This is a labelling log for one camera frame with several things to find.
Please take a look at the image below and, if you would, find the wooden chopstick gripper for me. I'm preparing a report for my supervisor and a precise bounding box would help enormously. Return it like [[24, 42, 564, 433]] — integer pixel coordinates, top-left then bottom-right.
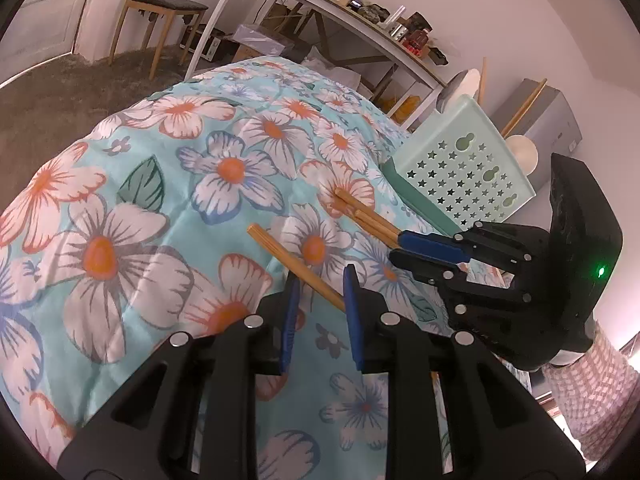
[[247, 223, 346, 312]]

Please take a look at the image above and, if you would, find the long wooden chopstick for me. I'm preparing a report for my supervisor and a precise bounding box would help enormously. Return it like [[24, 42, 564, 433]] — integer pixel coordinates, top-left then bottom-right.
[[500, 78, 548, 139]]

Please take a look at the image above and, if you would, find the short wooden chopstick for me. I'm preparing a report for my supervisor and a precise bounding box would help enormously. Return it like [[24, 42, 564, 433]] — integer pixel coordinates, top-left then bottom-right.
[[476, 56, 488, 107]]

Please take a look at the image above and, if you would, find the checkered pink sleeve forearm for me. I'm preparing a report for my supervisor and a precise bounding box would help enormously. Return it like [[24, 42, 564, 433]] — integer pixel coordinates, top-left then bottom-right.
[[542, 325, 639, 462]]

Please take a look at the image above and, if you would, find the mint green utensil holder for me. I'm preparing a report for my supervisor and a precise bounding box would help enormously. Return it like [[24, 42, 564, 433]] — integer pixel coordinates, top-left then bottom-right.
[[380, 96, 536, 236]]

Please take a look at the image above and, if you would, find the white spoon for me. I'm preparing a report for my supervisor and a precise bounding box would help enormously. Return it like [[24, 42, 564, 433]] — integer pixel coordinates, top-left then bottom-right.
[[506, 134, 539, 176]]

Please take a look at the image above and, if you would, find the floral turquoise tablecloth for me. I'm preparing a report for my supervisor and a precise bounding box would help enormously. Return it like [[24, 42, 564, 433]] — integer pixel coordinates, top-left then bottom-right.
[[1, 58, 449, 466]]

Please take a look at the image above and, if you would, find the grey refrigerator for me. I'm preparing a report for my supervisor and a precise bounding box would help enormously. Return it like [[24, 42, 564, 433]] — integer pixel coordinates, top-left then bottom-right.
[[490, 78, 582, 192]]

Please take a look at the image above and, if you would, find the grey metal ladle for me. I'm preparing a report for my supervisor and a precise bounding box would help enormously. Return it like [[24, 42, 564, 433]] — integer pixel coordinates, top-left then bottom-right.
[[436, 68, 480, 114]]

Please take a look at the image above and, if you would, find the white wooden-top desk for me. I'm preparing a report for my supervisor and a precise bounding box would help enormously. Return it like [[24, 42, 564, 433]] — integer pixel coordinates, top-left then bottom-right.
[[184, 0, 445, 129]]

